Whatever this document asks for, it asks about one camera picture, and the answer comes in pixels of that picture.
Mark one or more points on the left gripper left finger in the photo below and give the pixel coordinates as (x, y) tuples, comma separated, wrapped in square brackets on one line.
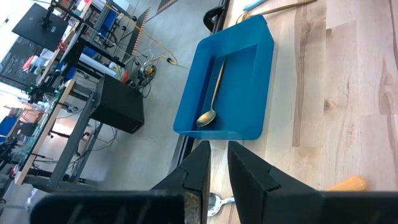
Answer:
[(192, 180)]

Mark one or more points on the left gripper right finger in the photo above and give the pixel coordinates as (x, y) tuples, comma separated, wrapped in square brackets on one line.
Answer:
[(255, 193)]

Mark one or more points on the gold metal spoon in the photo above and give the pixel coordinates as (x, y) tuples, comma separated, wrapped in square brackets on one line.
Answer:
[(280, 8), (206, 119)]

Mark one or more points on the blue plastic bin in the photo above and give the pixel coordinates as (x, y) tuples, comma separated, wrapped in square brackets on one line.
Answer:
[(245, 102)]

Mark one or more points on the black computer case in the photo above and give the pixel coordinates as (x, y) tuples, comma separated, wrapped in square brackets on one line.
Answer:
[(118, 105)]

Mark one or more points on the grey workbench with wooden top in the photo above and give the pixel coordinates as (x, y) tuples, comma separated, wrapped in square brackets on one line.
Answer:
[(71, 143)]

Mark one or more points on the black flat panel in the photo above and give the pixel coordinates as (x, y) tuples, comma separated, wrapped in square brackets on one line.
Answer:
[(40, 28)]

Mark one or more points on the black table frame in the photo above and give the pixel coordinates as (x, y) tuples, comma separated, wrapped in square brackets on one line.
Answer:
[(214, 18)]

